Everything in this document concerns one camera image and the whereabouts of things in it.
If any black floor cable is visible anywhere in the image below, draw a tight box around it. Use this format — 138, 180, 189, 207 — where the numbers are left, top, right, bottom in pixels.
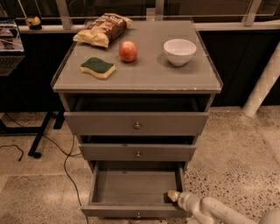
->
3, 112, 90, 224

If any yellow black object on ledge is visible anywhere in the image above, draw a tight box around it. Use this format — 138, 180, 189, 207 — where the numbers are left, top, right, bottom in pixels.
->
25, 16, 42, 30

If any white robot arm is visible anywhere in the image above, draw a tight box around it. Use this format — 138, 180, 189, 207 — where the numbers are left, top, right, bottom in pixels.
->
167, 190, 280, 224

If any grey bottom drawer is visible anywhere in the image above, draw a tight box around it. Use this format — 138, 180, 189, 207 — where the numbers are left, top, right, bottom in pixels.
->
81, 161, 190, 218

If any white diagonal pipe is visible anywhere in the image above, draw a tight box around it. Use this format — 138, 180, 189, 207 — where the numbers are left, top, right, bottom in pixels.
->
242, 43, 280, 117

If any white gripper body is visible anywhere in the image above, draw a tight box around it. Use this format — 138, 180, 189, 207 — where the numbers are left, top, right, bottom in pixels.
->
178, 192, 201, 214

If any red apple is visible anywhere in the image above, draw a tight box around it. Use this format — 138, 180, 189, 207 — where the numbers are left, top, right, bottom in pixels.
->
118, 41, 138, 62

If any grey drawer cabinet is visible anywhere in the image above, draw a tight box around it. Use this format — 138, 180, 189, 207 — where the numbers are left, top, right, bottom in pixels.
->
51, 18, 225, 176

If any short black cable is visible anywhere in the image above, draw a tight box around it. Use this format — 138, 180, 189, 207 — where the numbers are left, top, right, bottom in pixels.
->
0, 143, 25, 162

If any brown yellow chip bag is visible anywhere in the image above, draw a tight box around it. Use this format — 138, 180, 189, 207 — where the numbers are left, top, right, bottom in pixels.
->
73, 13, 133, 48

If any grey middle drawer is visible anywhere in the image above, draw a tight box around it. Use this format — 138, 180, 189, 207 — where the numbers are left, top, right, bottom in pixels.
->
80, 136, 196, 161

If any green yellow sponge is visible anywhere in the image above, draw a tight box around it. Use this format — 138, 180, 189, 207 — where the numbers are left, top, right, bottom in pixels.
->
80, 57, 116, 80

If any grey drawer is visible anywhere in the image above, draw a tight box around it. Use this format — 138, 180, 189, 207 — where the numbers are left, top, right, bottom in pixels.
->
80, 136, 196, 161
81, 161, 190, 218
65, 97, 208, 136

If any grey top drawer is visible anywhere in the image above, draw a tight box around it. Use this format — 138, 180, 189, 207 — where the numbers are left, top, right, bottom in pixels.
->
65, 97, 208, 136

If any black desk with laptop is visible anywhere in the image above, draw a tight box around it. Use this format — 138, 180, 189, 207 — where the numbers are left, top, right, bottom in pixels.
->
0, 17, 54, 158

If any white ceramic bowl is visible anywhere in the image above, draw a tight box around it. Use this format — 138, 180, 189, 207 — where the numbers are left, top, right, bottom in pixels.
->
164, 38, 197, 66

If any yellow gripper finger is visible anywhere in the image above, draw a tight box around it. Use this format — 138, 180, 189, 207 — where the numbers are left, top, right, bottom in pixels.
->
167, 190, 181, 202

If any metal railing ledge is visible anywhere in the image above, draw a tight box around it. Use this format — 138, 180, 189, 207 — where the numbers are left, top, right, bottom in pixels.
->
15, 0, 280, 33

